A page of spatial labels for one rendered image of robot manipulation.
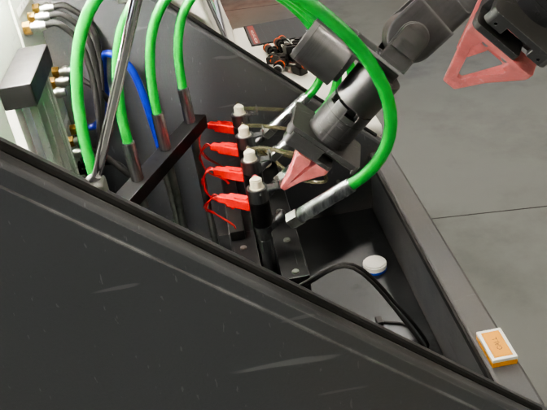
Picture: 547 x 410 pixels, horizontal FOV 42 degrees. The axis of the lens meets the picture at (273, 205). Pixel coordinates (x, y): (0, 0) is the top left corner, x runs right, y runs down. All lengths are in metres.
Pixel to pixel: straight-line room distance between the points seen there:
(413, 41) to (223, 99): 0.48
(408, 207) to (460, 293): 0.22
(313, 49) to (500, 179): 2.28
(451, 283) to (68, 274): 0.57
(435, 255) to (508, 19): 0.51
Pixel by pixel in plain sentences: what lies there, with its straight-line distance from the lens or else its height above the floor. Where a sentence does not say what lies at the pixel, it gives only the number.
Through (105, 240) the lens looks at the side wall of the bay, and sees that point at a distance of 0.56.
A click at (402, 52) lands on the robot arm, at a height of 1.28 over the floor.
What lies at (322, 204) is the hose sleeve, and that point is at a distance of 0.82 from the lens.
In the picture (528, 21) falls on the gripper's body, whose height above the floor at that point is 1.37.
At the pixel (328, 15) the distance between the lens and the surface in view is 0.72.
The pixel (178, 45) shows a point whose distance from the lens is 1.10.
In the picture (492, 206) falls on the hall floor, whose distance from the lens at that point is 2.89.
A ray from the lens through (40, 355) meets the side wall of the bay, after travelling 0.63.
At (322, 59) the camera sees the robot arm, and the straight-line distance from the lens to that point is 0.83.
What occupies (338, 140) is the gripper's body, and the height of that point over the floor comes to 1.17.
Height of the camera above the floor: 1.57
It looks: 32 degrees down
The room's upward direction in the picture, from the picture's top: 9 degrees counter-clockwise
